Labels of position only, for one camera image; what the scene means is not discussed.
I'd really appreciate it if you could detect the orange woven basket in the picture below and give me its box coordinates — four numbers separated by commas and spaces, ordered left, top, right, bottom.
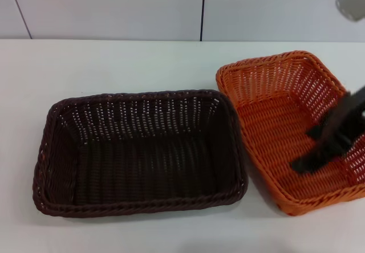
216, 50, 365, 217

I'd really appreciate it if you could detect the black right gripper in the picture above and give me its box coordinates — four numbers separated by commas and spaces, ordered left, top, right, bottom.
290, 85, 365, 177

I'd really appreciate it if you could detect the dark brown woven basket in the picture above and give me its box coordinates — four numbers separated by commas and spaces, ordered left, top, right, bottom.
32, 89, 249, 216

